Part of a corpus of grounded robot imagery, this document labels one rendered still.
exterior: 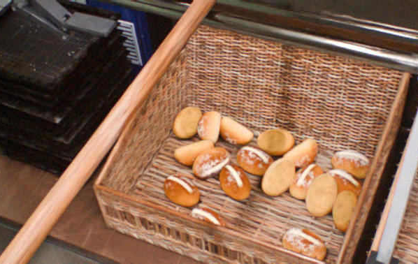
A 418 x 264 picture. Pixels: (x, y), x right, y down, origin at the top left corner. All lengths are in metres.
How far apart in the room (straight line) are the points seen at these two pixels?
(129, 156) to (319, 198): 0.44
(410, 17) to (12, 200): 1.01
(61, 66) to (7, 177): 0.38
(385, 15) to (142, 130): 0.60
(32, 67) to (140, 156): 0.32
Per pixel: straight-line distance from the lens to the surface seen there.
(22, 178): 1.79
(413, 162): 1.07
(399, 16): 1.47
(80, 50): 1.56
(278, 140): 1.65
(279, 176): 1.58
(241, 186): 1.58
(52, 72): 1.55
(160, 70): 1.02
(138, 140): 1.61
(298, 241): 1.48
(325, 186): 1.55
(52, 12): 1.04
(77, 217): 1.66
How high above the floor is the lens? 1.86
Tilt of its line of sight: 46 degrees down
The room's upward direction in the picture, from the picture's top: 8 degrees counter-clockwise
